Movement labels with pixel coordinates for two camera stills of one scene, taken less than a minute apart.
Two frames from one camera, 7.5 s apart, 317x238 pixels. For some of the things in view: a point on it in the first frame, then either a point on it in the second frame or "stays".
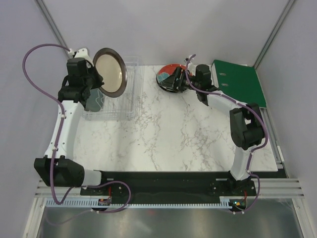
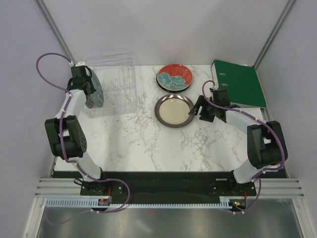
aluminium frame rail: (267, 188) stays
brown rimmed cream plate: (112, 71) to (172, 110)
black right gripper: (175, 84) to (201, 101)
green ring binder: (239, 83) stays
